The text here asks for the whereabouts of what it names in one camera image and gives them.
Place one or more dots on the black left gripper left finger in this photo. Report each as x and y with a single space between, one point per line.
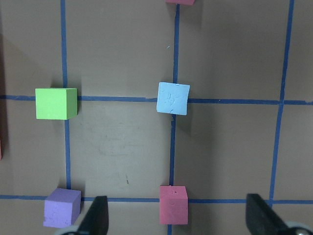
96 221

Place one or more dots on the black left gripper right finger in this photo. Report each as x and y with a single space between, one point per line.
261 219

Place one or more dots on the purple foam block far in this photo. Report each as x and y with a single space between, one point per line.
62 208

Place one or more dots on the pink foam block far left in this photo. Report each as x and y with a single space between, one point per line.
173 205

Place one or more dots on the pink foam block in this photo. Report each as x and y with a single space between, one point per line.
184 2
173 205

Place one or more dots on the green foam block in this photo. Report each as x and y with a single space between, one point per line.
56 103

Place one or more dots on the light blue foam block centre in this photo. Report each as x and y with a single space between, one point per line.
172 98

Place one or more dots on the long red foam bar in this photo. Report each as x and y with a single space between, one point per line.
3 108

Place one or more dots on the pink foam block far right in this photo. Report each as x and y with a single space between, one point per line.
184 2

